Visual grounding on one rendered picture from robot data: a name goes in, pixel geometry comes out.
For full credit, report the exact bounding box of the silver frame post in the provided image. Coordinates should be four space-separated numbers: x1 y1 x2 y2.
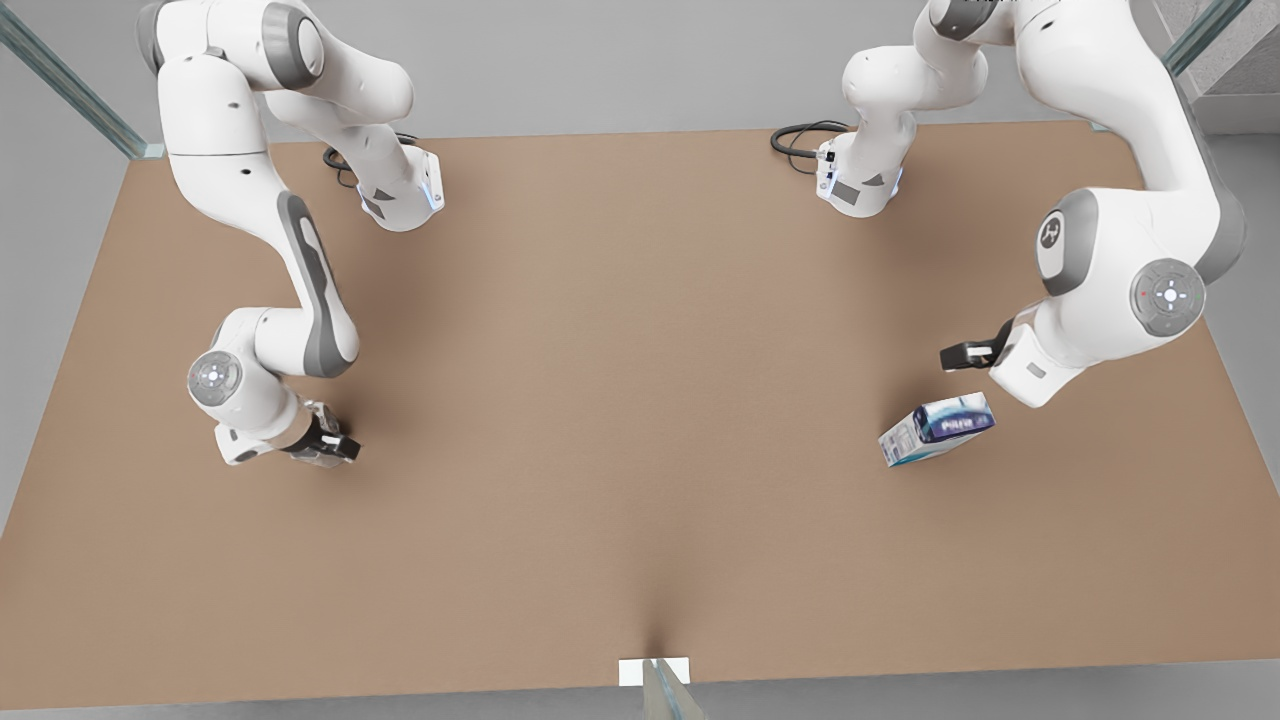
1160 0 1253 79
0 2 166 161
618 657 707 720

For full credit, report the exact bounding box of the blue and white carton box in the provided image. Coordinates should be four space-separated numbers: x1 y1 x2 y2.
878 391 997 469

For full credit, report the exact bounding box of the black cable loop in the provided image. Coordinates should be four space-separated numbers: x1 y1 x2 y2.
322 132 421 191
770 121 853 176

